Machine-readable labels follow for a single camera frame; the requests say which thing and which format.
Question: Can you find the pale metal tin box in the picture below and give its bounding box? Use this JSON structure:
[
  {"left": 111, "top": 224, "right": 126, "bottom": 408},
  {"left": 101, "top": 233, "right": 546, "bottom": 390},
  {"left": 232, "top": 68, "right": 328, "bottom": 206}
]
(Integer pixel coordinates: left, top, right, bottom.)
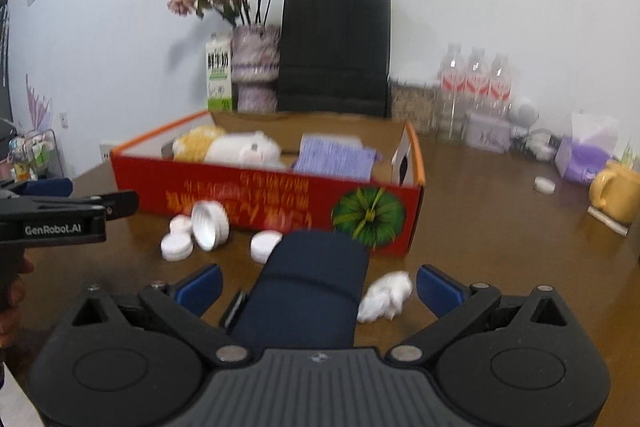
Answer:
[{"left": 462, "top": 111, "right": 512, "bottom": 152}]

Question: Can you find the clear water bottle red label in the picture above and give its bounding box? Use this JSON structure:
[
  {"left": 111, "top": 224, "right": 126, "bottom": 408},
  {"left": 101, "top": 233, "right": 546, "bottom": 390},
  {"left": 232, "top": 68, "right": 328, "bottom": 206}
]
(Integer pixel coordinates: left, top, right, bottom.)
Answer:
[
  {"left": 436, "top": 43, "right": 468, "bottom": 112},
  {"left": 465, "top": 48, "right": 489, "bottom": 112},
  {"left": 487, "top": 53, "right": 512, "bottom": 118}
]

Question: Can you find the red orange cardboard box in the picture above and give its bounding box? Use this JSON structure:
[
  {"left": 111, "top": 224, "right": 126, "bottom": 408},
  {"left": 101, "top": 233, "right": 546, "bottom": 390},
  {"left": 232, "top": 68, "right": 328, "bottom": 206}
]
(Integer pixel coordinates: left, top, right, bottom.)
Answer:
[{"left": 110, "top": 109, "right": 427, "bottom": 257}]

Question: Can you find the white green milk carton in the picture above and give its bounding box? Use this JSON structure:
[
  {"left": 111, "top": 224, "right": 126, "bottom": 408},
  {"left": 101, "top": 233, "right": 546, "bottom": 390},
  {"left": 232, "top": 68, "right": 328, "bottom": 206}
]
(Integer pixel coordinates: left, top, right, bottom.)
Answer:
[{"left": 205, "top": 32, "right": 235, "bottom": 112}]

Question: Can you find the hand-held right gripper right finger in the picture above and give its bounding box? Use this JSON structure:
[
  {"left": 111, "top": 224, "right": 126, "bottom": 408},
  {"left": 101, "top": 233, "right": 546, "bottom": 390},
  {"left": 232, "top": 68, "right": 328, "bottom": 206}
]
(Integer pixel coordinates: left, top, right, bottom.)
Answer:
[{"left": 386, "top": 264, "right": 583, "bottom": 364}]

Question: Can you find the white round speaker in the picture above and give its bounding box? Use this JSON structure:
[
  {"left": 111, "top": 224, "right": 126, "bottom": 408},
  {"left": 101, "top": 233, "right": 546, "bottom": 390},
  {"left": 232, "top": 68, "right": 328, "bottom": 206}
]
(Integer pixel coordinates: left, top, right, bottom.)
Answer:
[{"left": 507, "top": 97, "right": 541, "bottom": 128}]

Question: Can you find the clear drinking glass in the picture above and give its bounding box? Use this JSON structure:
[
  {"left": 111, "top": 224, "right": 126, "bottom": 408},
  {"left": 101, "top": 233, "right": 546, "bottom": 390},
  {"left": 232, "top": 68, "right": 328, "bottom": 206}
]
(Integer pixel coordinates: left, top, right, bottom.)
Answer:
[{"left": 436, "top": 107, "right": 464, "bottom": 142}]

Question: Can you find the wire storage rack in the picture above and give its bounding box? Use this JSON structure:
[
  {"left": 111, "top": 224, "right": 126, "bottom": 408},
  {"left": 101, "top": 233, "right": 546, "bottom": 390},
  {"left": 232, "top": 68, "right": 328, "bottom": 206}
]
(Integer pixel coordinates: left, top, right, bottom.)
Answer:
[{"left": 0, "top": 127, "right": 68, "bottom": 184}]

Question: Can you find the purple knitted cloth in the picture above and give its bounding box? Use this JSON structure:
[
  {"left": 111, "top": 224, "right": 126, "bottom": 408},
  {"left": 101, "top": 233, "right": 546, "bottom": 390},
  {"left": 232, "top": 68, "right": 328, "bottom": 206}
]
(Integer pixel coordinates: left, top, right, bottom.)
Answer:
[{"left": 291, "top": 134, "right": 378, "bottom": 182}]

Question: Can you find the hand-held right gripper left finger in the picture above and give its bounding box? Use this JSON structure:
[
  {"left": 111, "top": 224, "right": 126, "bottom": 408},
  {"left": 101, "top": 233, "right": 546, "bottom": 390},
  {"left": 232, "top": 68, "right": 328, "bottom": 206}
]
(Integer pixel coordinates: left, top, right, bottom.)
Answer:
[{"left": 62, "top": 264, "right": 252, "bottom": 365}]

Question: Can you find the white power strip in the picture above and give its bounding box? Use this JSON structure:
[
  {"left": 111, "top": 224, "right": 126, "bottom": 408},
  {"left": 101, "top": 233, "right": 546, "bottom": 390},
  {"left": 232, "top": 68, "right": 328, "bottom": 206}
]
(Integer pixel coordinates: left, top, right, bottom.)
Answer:
[{"left": 520, "top": 134, "right": 558, "bottom": 161}]

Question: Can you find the white paper strip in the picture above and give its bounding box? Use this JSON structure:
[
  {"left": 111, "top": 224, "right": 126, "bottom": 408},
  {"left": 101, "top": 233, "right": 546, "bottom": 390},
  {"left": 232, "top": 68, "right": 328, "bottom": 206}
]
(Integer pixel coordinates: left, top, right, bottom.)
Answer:
[{"left": 587, "top": 206, "right": 630, "bottom": 237}]

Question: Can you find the clear seed container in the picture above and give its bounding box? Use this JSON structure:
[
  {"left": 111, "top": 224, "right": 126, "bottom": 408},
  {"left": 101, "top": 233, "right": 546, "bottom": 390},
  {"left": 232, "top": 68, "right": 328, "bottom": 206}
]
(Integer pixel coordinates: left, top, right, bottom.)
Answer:
[{"left": 389, "top": 79, "right": 438, "bottom": 135}]

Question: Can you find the purple tissue pack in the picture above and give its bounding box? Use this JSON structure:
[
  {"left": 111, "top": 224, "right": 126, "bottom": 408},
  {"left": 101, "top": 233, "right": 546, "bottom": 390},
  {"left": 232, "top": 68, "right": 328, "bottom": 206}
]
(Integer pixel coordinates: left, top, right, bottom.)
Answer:
[{"left": 555, "top": 111, "right": 620, "bottom": 185}]

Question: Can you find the wooden desktop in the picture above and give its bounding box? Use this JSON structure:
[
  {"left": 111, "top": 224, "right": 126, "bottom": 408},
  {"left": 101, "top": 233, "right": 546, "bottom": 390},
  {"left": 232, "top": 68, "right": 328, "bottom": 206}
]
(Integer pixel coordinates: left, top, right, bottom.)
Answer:
[{"left": 0, "top": 107, "right": 640, "bottom": 427}]

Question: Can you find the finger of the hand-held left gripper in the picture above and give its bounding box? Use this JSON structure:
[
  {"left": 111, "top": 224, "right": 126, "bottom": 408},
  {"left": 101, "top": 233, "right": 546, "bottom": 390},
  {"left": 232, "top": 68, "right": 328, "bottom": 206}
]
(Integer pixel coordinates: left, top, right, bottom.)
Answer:
[
  {"left": 0, "top": 177, "right": 74, "bottom": 202},
  {"left": 75, "top": 190, "right": 140, "bottom": 222}
]

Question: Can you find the purple white ceramic vase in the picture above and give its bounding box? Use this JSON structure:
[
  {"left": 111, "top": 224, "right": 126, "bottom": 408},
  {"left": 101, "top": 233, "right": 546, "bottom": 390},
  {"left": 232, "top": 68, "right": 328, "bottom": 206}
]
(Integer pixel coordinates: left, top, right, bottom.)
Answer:
[{"left": 230, "top": 24, "right": 282, "bottom": 112}]

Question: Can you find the purple flower wall sticker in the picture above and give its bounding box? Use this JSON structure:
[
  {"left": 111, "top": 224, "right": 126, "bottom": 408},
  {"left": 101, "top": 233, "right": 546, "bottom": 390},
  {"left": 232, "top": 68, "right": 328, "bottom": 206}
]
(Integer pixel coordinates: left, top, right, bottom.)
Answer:
[{"left": 25, "top": 74, "right": 53, "bottom": 135}]

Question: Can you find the navy blue case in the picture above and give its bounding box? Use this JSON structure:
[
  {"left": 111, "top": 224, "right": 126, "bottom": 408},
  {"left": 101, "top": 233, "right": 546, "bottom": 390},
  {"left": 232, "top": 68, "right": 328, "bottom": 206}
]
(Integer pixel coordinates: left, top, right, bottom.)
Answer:
[{"left": 219, "top": 230, "right": 371, "bottom": 353}]

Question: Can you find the black paper bag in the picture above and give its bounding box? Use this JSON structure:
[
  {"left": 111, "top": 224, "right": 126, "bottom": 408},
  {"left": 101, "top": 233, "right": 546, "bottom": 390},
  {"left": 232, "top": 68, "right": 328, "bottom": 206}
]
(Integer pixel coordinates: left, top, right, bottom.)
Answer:
[{"left": 276, "top": 0, "right": 392, "bottom": 118}]

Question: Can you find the person's left hand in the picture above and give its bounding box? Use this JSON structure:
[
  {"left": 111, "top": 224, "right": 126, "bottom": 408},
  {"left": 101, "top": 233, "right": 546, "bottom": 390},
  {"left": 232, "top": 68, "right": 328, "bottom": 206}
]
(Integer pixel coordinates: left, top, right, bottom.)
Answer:
[{"left": 0, "top": 259, "right": 36, "bottom": 350}]

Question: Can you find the white ribbed jar cap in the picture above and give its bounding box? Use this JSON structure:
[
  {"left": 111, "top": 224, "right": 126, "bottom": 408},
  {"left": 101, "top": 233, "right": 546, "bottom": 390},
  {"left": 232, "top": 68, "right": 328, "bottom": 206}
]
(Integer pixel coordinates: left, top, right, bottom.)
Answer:
[{"left": 191, "top": 201, "right": 231, "bottom": 252}]

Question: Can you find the small white tissue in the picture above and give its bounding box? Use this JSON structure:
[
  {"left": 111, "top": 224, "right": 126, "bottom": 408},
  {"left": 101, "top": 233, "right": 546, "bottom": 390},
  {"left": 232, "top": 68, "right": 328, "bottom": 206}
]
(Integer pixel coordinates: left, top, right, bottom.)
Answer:
[{"left": 357, "top": 271, "right": 413, "bottom": 324}]

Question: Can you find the yellow white plush toy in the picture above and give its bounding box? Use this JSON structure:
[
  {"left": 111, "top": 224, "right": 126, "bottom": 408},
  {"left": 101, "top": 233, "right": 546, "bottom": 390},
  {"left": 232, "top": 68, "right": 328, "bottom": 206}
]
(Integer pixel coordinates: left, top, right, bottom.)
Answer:
[{"left": 172, "top": 125, "right": 283, "bottom": 168}]

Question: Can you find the yellow mug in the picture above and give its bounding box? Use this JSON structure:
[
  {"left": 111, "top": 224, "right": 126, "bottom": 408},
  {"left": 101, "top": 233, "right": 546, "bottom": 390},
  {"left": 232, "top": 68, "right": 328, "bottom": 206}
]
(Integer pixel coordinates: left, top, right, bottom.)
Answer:
[{"left": 589, "top": 159, "right": 640, "bottom": 226}]

